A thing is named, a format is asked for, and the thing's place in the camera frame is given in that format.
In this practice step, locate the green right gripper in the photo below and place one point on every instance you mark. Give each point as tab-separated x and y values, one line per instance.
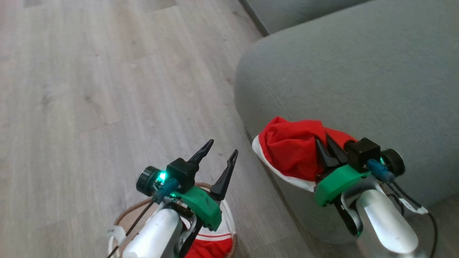
337	182

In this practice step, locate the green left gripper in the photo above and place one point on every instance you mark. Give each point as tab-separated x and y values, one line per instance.
204	209

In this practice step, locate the red garment with white trim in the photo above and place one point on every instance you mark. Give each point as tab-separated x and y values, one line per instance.
287	150

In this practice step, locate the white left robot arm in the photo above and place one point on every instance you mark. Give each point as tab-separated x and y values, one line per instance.
154	233

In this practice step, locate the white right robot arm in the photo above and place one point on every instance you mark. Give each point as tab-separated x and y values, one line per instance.
383	222

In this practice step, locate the white laundry basket brown rim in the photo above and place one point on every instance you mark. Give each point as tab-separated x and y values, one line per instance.
229	222

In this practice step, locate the red clothing with white stripe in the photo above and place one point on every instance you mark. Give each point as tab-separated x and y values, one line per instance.
209	247

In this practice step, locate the black round right wrist knob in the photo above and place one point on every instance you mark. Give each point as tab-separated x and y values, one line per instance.
394	161

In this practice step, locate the black round wrist knob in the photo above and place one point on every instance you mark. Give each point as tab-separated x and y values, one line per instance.
394	161
145	181

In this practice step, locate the black round left wrist knob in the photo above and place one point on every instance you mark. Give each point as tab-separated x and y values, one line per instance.
145	181

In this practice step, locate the grey fabric sofa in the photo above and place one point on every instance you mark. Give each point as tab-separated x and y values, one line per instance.
358	79

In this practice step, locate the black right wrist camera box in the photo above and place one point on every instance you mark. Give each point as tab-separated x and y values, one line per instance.
362	152

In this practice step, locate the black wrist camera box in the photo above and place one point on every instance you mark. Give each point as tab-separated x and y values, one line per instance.
362	152
181	172

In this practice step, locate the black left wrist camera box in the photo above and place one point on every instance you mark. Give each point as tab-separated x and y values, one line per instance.
181	172

